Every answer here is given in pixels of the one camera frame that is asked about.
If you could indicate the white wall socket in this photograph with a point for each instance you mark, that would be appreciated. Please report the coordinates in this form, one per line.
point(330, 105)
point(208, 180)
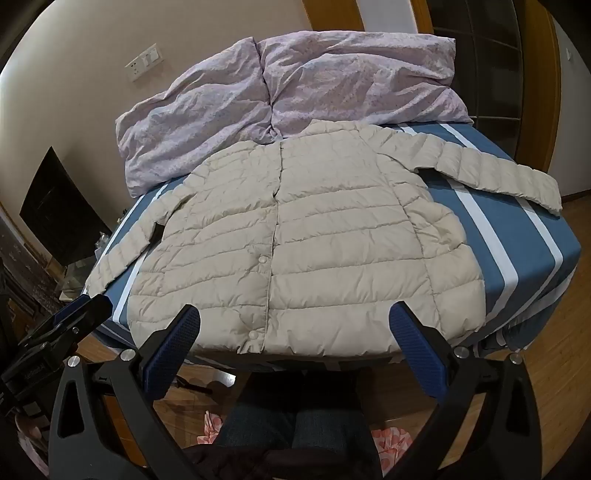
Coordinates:
point(134, 70)

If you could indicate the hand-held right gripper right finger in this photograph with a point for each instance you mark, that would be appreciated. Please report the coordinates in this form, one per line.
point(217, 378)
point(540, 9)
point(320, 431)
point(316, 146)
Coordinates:
point(418, 351)

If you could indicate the pink floral duvet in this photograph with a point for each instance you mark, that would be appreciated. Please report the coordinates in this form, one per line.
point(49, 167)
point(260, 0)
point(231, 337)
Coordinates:
point(323, 78)

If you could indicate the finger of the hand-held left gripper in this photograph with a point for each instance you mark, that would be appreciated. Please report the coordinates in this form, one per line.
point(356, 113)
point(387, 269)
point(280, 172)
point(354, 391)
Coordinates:
point(76, 321)

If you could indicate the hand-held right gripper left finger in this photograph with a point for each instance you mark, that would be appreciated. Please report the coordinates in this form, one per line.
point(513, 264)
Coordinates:
point(171, 351)

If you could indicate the dark glass door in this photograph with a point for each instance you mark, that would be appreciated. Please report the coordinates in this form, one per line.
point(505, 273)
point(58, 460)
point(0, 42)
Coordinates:
point(489, 60)

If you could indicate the blue white-striped bed sheet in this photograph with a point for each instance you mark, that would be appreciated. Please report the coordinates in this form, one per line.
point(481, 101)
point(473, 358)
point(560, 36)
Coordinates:
point(508, 240)

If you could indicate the pink floral slipper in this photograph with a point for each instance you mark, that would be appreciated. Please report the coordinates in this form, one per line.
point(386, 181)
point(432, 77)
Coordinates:
point(392, 442)
point(210, 424)

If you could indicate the black flat panel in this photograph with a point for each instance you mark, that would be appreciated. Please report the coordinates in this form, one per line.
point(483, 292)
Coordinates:
point(64, 207)

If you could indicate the wooden wall trim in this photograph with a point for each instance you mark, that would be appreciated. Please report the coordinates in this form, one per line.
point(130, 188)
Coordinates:
point(332, 21)

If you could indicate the beige puffer jacket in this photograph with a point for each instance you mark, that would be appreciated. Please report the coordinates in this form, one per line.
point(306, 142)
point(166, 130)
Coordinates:
point(323, 230)

